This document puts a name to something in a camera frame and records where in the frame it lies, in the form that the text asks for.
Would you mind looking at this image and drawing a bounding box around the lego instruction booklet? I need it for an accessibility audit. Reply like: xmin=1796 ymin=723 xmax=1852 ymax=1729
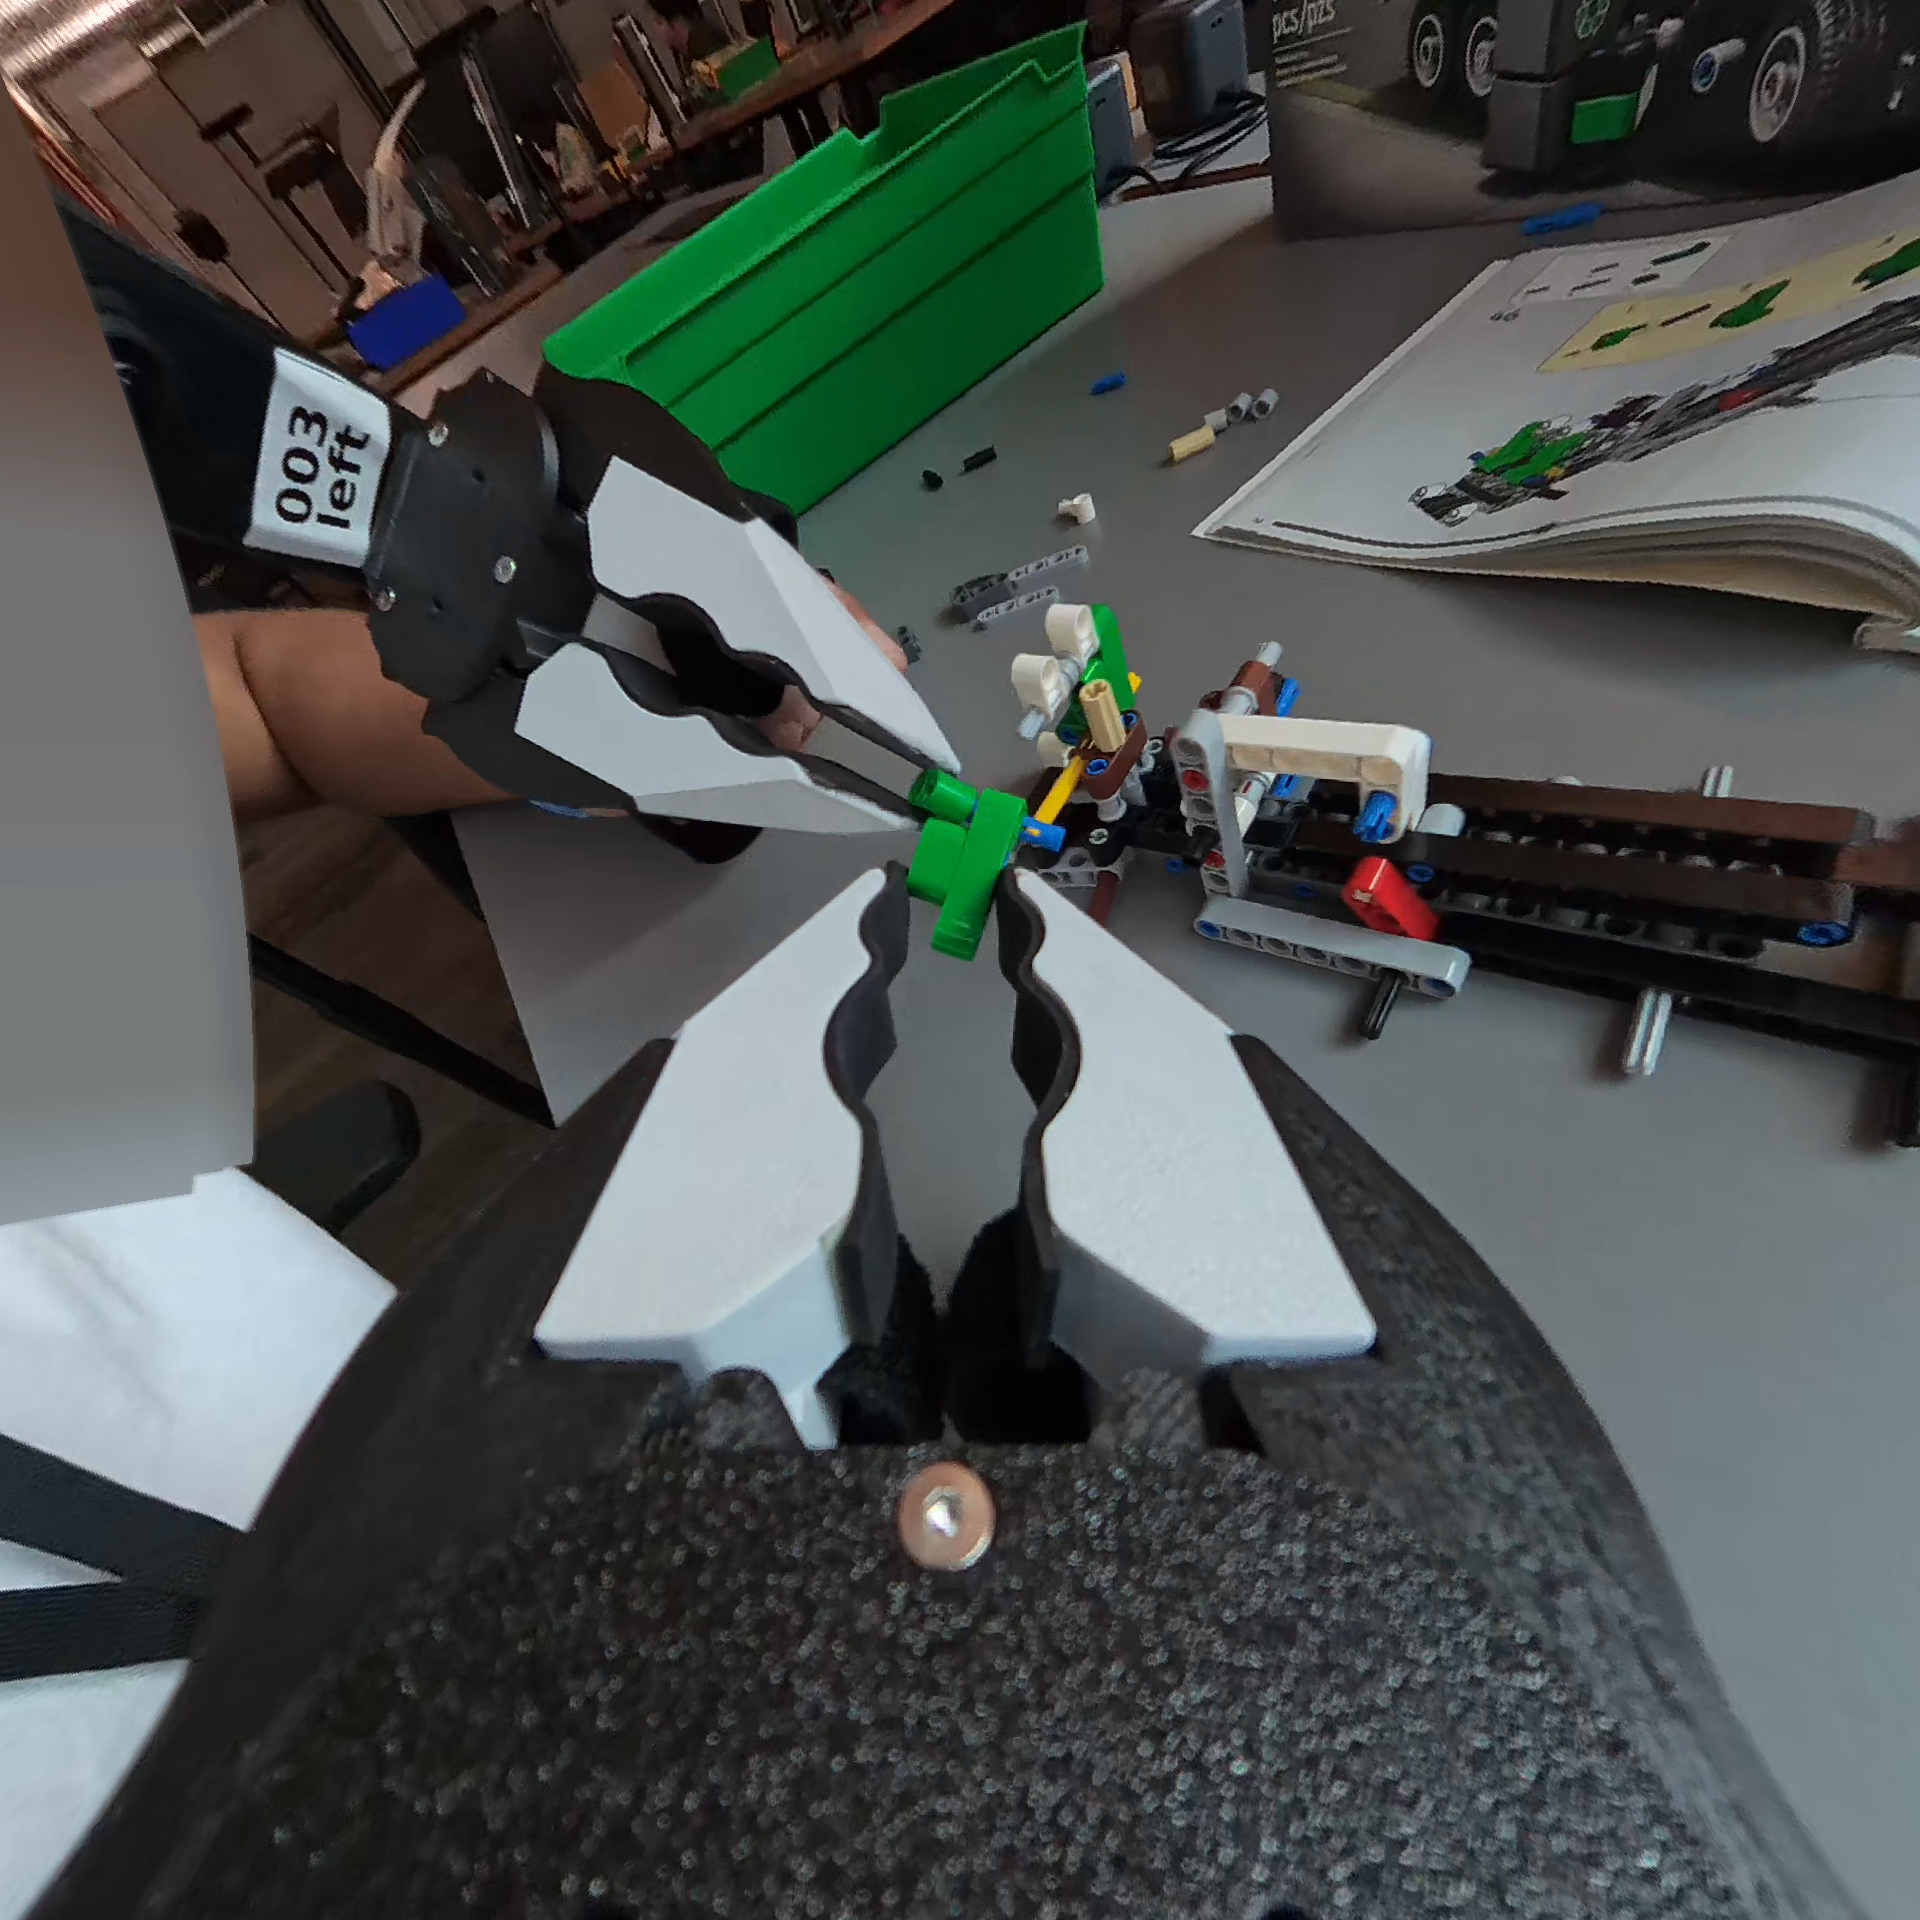
xmin=1192 ymin=171 xmax=1920 ymax=634

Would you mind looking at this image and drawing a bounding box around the large grey device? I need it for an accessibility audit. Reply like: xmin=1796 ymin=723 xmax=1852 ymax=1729
xmin=1147 ymin=0 xmax=1251 ymax=130

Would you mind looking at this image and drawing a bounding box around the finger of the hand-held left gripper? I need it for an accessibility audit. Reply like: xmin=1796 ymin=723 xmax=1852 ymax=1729
xmin=512 ymin=634 xmax=921 ymax=837
xmin=577 ymin=454 xmax=968 ymax=779

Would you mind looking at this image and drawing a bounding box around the person's left forearm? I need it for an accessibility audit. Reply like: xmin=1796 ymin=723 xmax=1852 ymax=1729
xmin=195 ymin=607 xmax=601 ymax=819

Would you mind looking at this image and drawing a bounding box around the person's left hand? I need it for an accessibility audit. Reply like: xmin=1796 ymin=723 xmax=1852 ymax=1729
xmin=817 ymin=573 xmax=911 ymax=673

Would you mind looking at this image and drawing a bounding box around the green plastic bin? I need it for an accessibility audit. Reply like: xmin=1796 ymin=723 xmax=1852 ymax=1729
xmin=539 ymin=24 xmax=1111 ymax=519

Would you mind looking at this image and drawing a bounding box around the black shoulder strap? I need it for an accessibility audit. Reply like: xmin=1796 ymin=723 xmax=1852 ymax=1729
xmin=0 ymin=1432 xmax=241 ymax=1686

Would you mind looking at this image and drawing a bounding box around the small grey device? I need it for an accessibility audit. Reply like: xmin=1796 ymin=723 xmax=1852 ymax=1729
xmin=1086 ymin=54 xmax=1149 ymax=198

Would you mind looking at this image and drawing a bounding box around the lego set box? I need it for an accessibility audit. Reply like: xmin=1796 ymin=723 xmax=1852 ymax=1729
xmin=1261 ymin=0 xmax=1920 ymax=244

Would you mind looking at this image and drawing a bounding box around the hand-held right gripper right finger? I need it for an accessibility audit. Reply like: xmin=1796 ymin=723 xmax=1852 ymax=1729
xmin=992 ymin=870 xmax=1378 ymax=1378

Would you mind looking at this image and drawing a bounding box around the black metal frame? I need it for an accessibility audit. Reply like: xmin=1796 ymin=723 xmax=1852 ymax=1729
xmin=246 ymin=810 xmax=561 ymax=1235

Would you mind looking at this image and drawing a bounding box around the lego truck chassis assembly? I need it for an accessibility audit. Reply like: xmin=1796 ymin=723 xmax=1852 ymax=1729
xmin=1005 ymin=597 xmax=1920 ymax=1153

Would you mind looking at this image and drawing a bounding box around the blue storage bin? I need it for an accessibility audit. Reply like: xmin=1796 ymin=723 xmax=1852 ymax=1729
xmin=344 ymin=274 xmax=468 ymax=371

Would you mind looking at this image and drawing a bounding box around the green lego connector piece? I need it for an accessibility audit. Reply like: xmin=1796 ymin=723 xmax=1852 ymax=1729
xmin=902 ymin=766 xmax=1069 ymax=963

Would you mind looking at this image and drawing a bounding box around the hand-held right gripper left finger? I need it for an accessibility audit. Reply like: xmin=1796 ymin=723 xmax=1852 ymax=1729
xmin=530 ymin=866 xmax=911 ymax=1451

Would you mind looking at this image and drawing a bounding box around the white cable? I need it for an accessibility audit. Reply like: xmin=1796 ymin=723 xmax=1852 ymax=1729
xmin=364 ymin=85 xmax=425 ymax=311

